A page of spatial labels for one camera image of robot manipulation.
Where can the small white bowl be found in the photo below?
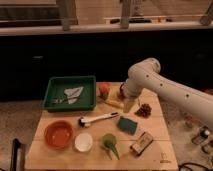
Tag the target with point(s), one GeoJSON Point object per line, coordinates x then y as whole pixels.
{"type": "Point", "coordinates": [83, 142]}

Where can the dark brown bowl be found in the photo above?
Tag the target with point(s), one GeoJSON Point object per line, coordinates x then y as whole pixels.
{"type": "Point", "coordinates": [121, 92]}

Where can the pine cone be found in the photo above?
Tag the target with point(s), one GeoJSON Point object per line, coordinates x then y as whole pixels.
{"type": "Point", "coordinates": [144, 110]}

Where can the orange cup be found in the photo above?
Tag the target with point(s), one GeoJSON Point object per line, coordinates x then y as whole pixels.
{"type": "Point", "coordinates": [104, 89]}

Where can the bottles on floor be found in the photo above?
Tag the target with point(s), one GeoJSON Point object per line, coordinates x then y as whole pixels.
{"type": "Point", "coordinates": [202, 131]}

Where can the green plastic tray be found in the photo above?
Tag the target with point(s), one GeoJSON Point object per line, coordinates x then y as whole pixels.
{"type": "Point", "coordinates": [56, 87]}

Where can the metal item in tray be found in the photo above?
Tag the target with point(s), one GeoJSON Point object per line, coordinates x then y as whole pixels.
{"type": "Point", "coordinates": [58, 100]}

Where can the red bowl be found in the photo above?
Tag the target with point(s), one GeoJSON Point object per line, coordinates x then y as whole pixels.
{"type": "Point", "coordinates": [58, 134]}

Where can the teal sponge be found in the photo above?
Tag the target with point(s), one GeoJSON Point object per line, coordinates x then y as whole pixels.
{"type": "Point", "coordinates": [127, 125]}

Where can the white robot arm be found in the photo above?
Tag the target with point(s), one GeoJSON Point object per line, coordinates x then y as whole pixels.
{"type": "Point", "coordinates": [145, 74]}

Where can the green funnel scoop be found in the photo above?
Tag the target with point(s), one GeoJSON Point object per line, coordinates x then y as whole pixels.
{"type": "Point", "coordinates": [109, 142]}

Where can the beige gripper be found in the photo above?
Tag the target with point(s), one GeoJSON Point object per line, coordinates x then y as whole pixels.
{"type": "Point", "coordinates": [128, 103]}

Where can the white dish brush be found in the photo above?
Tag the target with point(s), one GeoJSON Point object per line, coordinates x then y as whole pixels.
{"type": "Point", "coordinates": [86, 121]}

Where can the white cloth in tray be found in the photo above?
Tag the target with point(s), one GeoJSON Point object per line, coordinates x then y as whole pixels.
{"type": "Point", "coordinates": [73, 94]}

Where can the yellow banana piece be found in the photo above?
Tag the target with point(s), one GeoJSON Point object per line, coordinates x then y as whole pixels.
{"type": "Point", "coordinates": [114, 103]}

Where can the wooden block box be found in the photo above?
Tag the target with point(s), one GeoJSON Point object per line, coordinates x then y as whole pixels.
{"type": "Point", "coordinates": [141, 143]}

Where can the black chair frame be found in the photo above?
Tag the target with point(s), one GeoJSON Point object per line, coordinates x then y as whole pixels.
{"type": "Point", "coordinates": [17, 156]}

